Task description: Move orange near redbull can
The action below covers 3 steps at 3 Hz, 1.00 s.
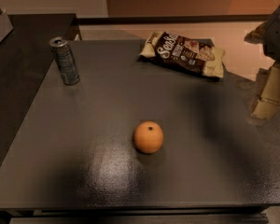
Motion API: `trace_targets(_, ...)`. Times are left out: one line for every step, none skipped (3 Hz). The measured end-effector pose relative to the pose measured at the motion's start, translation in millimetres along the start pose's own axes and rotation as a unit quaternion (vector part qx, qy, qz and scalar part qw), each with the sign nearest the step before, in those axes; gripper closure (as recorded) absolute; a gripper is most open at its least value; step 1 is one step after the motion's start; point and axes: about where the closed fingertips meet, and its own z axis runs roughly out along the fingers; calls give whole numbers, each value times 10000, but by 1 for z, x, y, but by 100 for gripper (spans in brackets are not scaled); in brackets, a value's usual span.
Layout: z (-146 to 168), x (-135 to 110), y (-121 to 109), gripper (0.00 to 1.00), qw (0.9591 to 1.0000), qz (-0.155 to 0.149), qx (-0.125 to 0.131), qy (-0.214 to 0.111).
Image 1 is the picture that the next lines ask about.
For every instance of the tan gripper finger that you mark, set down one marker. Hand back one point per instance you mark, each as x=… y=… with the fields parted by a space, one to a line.
x=266 y=101
x=256 y=36

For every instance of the silver redbull can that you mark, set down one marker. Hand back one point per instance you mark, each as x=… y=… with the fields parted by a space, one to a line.
x=65 y=60

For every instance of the orange fruit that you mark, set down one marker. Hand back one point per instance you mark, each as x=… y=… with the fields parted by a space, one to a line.
x=148 y=137

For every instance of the brown chip bag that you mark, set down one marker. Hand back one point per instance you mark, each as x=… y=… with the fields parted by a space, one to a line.
x=177 y=51

